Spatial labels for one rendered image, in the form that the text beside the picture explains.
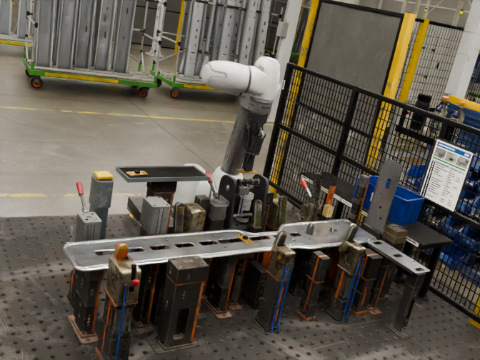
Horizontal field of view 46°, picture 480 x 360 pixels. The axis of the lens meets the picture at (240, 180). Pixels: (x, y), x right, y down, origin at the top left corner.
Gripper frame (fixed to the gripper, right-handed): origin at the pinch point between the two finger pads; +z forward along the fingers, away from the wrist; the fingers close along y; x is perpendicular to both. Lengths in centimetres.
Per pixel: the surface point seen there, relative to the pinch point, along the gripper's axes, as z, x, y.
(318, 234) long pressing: 29.7, 37.2, 10.0
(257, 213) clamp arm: 24.7, 12.2, -3.5
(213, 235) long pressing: 29.6, -12.4, 4.9
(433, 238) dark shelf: 27, 91, 27
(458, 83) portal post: -13, 396, -226
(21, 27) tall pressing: 79, 80, -931
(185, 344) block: 58, -32, 32
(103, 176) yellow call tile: 14, -52, -19
